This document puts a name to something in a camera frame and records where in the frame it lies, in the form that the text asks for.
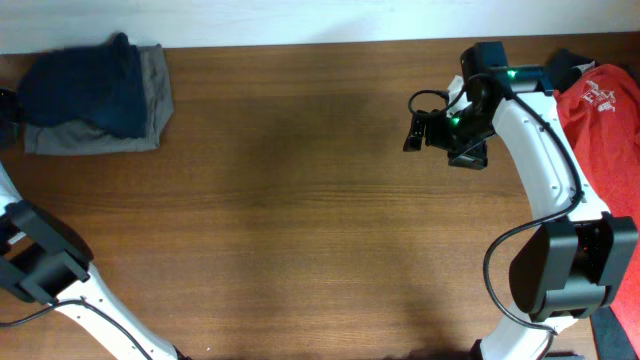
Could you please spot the navy blue shorts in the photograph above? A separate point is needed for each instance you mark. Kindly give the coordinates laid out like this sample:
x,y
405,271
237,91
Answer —
x,y
101,85

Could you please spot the folded grey shorts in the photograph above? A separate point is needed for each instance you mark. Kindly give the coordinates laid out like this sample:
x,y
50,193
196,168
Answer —
x,y
79,138

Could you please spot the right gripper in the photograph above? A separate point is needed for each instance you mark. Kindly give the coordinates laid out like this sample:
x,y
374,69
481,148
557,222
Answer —
x,y
472,156

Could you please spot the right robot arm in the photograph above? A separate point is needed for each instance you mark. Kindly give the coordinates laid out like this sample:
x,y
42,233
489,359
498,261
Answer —
x,y
572,266

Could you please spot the red printed t-shirt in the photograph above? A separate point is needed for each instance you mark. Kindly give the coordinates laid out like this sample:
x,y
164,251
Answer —
x,y
600,116

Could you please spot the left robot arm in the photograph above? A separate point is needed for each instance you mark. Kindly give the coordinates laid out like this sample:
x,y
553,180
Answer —
x,y
44,261

